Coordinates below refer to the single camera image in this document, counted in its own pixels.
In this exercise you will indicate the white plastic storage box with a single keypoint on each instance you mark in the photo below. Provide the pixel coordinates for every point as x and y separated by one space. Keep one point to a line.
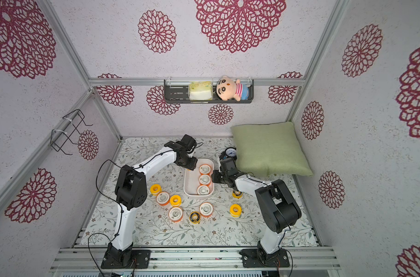
191 182

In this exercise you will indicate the yellow tape roll far left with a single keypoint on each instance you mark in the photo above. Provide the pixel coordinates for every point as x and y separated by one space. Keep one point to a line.
155 189

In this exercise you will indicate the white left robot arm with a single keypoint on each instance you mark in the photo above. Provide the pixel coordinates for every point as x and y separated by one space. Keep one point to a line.
131 192

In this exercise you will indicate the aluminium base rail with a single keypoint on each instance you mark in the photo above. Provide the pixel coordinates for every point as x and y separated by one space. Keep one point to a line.
196 259

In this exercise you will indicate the yellow tape roll right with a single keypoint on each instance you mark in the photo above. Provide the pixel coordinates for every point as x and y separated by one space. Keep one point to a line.
235 210

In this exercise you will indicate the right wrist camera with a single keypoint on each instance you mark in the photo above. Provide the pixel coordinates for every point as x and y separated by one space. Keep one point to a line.
226 160

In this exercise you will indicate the black wire wall rack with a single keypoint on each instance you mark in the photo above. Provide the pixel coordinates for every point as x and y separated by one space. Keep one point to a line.
60 137

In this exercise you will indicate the orange white tape roll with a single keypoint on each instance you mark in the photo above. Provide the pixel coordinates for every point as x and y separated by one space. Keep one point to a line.
205 179
206 209
163 198
203 190
205 169
175 214

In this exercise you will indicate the green square pillow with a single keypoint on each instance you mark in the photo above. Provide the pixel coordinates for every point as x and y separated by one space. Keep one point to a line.
269 149

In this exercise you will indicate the yellow tape roll centre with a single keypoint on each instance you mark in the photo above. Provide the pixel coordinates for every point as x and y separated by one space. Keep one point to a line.
175 200

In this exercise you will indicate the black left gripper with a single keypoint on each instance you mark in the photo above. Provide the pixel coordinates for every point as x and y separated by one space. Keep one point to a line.
192 166

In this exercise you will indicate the black round alarm clock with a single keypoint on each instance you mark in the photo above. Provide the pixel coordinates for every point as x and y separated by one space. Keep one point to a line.
229 152

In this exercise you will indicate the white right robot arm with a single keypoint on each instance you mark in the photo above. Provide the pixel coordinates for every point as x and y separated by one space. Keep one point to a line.
278 208

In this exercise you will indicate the black yellow tape roll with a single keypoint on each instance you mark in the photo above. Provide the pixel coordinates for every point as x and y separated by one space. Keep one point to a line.
195 217
237 194

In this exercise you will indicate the black wall shelf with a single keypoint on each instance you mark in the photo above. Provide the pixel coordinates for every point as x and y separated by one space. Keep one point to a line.
177 92

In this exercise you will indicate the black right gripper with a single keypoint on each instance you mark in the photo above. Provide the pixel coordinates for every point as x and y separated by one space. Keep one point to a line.
220 176

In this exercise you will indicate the cartoon boy plush doll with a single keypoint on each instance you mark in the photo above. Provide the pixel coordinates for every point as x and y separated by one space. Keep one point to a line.
228 89

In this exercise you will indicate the yellow-green sponge pack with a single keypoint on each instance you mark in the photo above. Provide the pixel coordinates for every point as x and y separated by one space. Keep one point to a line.
200 91

